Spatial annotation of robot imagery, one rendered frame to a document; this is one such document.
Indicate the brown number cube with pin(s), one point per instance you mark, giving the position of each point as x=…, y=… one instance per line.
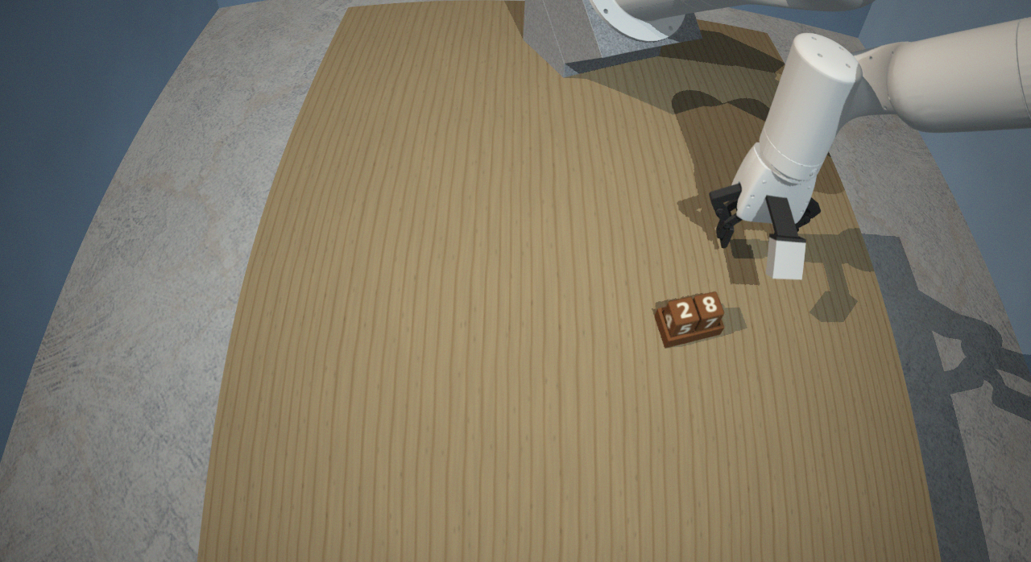
x=681, y=316
x=709, y=309

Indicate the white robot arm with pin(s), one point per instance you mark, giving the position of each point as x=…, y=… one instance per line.
x=972, y=80

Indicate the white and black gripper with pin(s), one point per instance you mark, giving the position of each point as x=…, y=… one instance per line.
x=755, y=179

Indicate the brown wooden tray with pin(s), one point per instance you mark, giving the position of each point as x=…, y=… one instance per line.
x=685, y=338

